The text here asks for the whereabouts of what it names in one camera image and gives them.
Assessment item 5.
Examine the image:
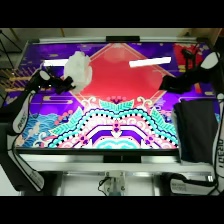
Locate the white garment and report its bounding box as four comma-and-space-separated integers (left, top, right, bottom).
63, 50, 93, 95

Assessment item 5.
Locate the black cable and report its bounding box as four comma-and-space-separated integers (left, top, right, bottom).
97, 176, 112, 196

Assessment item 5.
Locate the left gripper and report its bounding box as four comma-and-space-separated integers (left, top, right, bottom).
54, 75, 77, 95

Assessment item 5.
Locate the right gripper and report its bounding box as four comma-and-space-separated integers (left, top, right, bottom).
158, 75, 184, 95

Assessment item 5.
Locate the black garment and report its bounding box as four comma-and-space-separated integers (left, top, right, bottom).
172, 99, 218, 165

